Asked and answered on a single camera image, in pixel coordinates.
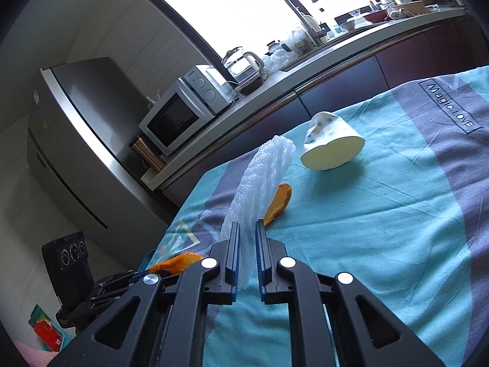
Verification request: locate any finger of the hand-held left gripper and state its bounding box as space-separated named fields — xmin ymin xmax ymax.
xmin=98 ymin=269 xmax=150 ymax=287
xmin=89 ymin=281 xmax=134 ymax=303

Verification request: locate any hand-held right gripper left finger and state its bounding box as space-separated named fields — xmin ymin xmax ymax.
xmin=48 ymin=222 xmax=242 ymax=367

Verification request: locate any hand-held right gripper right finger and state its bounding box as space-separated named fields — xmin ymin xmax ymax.
xmin=254 ymin=219 xmax=446 ymax=367

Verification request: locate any orange peel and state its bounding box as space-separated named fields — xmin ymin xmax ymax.
xmin=263 ymin=183 xmax=293 ymax=228
xmin=147 ymin=252 xmax=205 ymax=276

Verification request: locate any long white foam net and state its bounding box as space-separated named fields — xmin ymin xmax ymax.
xmin=219 ymin=135 xmax=296 ymax=291

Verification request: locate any red teal printed box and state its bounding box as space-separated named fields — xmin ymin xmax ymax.
xmin=28 ymin=305 xmax=65 ymax=352

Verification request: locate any black appliance with dials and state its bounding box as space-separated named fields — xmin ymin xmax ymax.
xmin=41 ymin=231 xmax=94 ymax=310

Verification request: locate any pink cloth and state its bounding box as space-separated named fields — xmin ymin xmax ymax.
xmin=13 ymin=342 xmax=52 ymax=367

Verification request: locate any teal grey printed blanket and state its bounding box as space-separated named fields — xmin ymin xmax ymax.
xmin=135 ymin=65 xmax=489 ymax=367

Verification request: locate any copper canister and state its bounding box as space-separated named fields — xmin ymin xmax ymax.
xmin=130 ymin=135 xmax=167 ymax=172

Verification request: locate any crushed dotted paper cup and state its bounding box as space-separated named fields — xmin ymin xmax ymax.
xmin=300 ymin=111 xmax=366 ymax=171

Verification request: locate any steel refrigerator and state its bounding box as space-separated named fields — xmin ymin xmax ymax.
xmin=27 ymin=57 xmax=178 ymax=261

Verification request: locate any white microwave oven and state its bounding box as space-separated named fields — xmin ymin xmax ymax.
xmin=138 ymin=65 xmax=234 ymax=157

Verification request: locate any glass electric kettle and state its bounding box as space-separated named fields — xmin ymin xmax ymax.
xmin=222 ymin=46 xmax=267 ymax=94

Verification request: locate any clear plastic bag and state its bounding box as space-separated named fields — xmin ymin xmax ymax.
xmin=263 ymin=42 xmax=296 ymax=74

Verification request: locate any kitchen counter with dark cabinets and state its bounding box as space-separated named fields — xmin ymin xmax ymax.
xmin=141 ymin=6 xmax=489 ymax=207

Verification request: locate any chrome kitchen faucet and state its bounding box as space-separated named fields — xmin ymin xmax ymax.
xmin=280 ymin=0 xmax=329 ymax=45

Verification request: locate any kitchen window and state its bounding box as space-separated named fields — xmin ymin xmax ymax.
xmin=139 ymin=0 xmax=386 ymax=62

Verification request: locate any red bowl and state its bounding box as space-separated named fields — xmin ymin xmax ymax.
xmin=361 ymin=11 xmax=391 ymax=24

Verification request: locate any crumpled rag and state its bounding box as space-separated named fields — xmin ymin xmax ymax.
xmin=386 ymin=8 xmax=415 ymax=21

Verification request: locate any cream basin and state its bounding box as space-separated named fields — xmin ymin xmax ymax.
xmin=393 ymin=1 xmax=425 ymax=15

